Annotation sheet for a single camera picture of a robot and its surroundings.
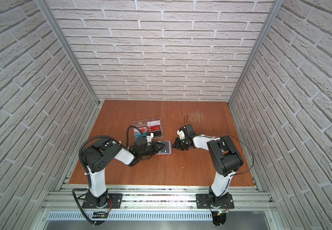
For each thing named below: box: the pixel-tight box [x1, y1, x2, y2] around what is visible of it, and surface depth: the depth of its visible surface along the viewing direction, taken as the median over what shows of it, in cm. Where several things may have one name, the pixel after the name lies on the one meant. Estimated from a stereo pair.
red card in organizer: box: [147, 125, 161, 132], surface depth 99 cm
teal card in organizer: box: [134, 132, 143, 138], surface depth 97 cm
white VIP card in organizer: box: [146, 119, 161, 127], surface depth 99 cm
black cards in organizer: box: [146, 130, 162, 138], surface depth 99 cm
